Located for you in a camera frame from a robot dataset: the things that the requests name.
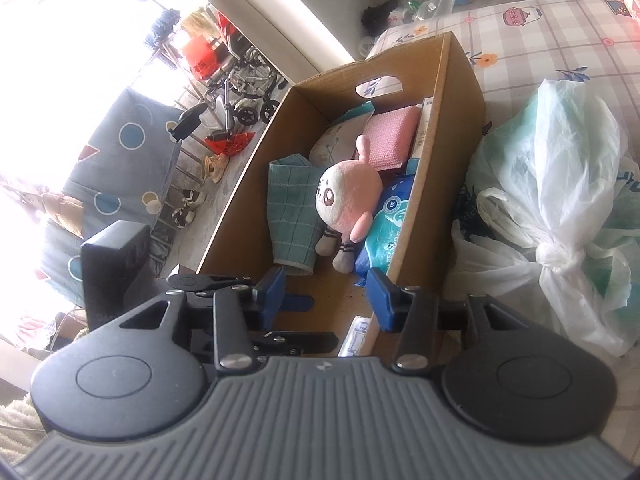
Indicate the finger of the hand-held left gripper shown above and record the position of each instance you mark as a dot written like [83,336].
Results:
[300,342]
[210,282]

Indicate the wheelchair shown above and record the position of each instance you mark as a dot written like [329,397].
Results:
[240,85]

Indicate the red bag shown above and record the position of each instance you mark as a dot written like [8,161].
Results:
[200,57]

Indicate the beige slippers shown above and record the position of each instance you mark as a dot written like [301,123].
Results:
[216,167]

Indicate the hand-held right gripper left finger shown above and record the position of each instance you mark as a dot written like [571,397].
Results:
[272,295]

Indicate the black cloth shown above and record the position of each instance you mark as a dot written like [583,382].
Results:
[380,17]

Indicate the pink plush toy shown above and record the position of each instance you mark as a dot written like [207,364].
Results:
[345,190]

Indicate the black stand mount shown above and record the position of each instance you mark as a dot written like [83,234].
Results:
[187,121]

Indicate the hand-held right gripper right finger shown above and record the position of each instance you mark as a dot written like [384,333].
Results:
[380,305]

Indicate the blue duster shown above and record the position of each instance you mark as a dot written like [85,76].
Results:
[162,25]

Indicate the pink towel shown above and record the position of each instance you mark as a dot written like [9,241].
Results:
[392,137]

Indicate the blue wet wipes pack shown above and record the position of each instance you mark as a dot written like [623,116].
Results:
[387,225]

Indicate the brown cardboard box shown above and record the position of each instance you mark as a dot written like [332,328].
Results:
[450,110]

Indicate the light blue carton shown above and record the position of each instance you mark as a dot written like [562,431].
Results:
[425,130]

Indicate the sneaker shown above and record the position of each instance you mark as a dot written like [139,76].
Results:
[194,198]
[184,218]

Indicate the knotted translucent plastic bag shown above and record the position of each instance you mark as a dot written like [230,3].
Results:
[550,210]

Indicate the red paper on floor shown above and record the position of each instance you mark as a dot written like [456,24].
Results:
[230,144]

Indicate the small white packet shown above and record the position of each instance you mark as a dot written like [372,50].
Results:
[356,336]

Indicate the white patterned tissue pack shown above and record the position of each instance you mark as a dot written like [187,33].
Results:
[335,142]

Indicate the plaid printed sheet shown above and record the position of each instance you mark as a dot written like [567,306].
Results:
[530,35]

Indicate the teal blue towel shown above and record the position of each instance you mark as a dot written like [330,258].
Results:
[295,210]

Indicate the grey circle-print cloth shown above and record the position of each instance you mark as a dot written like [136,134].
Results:
[115,170]

